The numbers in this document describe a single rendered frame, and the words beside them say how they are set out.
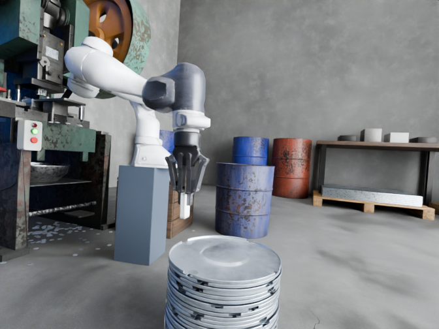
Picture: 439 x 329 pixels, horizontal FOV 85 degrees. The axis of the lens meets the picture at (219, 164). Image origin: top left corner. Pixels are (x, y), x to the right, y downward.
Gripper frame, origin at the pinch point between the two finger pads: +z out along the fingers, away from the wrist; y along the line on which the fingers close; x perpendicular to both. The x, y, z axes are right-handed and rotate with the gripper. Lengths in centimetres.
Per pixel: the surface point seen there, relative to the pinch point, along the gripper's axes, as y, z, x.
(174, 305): -4.9, 20.0, 12.9
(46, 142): 97, -17, -29
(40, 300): 49, 36, 5
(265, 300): -24.4, 16.7, 8.4
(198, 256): -6.6, 11.9, 4.2
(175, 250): 0.8, 11.8, 3.2
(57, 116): 102, -33, -39
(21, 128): 88, -23, -12
